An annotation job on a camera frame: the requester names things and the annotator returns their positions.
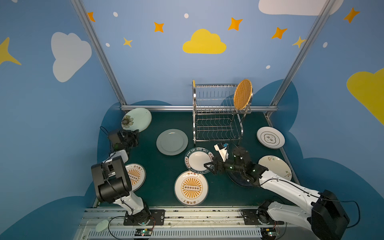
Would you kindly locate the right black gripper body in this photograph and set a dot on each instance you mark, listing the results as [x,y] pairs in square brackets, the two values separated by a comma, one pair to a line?
[219,166]

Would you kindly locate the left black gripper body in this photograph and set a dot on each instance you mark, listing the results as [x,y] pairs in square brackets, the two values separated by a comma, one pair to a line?
[129,137]

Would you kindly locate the pale green flower plate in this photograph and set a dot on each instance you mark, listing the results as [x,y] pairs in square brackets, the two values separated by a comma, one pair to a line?
[137,119]

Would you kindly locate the grey-green plain plate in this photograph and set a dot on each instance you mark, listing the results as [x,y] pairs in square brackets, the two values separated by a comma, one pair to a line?
[172,142]

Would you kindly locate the orange woven round plate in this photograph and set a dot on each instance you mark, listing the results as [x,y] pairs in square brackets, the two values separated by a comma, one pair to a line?
[243,94]

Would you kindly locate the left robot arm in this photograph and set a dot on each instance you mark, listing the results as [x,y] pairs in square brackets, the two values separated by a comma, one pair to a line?
[111,179]

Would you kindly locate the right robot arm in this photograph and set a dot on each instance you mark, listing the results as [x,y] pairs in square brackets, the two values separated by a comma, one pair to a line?
[320,212]

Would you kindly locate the chrome two-tier dish rack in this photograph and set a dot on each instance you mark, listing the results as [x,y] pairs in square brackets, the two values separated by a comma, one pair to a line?
[217,125]

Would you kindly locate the dark blue round plate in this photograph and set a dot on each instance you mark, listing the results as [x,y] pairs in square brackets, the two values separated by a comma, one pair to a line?
[240,180]

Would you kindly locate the white plate green lettered rim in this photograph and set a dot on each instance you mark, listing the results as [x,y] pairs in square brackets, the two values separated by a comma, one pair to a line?
[195,159]

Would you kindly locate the white plate orange sunburst centre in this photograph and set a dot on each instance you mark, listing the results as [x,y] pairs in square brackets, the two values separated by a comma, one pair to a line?
[191,189]

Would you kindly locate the white sunburst plate at left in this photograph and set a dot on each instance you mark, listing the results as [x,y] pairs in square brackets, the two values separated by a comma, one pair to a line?
[137,175]

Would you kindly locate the cream floral plate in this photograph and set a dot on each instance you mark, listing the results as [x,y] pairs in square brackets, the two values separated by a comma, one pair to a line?
[276,165]

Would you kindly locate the right green circuit board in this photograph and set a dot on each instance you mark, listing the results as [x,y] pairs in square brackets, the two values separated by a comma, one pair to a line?
[268,234]

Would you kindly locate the green circuit board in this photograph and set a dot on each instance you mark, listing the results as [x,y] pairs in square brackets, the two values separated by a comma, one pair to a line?
[268,234]
[143,232]

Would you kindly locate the pale green round sticker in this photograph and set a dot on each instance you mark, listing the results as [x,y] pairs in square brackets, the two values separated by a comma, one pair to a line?
[102,226]

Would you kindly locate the left green circuit board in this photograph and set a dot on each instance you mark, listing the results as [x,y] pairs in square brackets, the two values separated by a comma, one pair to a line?
[143,232]

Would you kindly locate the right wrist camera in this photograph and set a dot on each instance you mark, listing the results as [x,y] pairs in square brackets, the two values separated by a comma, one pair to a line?
[223,150]

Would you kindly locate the aluminium frame back bar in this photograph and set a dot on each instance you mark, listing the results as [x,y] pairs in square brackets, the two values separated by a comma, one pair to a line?
[190,108]

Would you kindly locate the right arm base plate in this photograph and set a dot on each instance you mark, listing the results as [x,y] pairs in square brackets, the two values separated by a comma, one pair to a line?
[255,217]

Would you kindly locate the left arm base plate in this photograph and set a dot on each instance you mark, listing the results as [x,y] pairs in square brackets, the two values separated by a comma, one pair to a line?
[145,218]

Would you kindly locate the left aluminium frame post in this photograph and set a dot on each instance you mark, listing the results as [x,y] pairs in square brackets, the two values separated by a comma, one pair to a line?
[86,22]

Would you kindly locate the aluminium frame post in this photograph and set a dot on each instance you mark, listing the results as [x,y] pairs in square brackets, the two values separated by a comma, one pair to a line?
[304,50]
[86,22]

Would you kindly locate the right aluminium frame post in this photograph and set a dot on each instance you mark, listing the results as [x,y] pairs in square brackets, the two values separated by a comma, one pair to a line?
[304,50]

